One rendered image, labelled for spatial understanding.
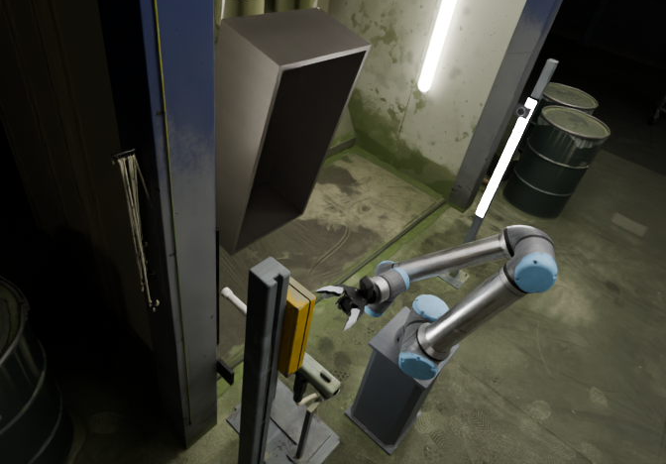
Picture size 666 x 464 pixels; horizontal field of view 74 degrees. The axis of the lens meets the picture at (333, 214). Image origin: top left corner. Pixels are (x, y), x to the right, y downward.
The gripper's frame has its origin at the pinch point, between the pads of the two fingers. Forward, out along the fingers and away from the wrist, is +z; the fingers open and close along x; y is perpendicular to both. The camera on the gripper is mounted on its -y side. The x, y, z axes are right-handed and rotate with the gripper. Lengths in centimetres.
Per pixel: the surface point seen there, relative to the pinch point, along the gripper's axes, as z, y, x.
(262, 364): 37.4, -17.6, -11.1
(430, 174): -253, 90, 108
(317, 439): 7.3, 35.8, -25.7
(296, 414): 8.0, 38.0, -15.3
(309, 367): 14.6, 4.1, -11.5
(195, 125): 30, -38, 47
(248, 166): -26, 21, 86
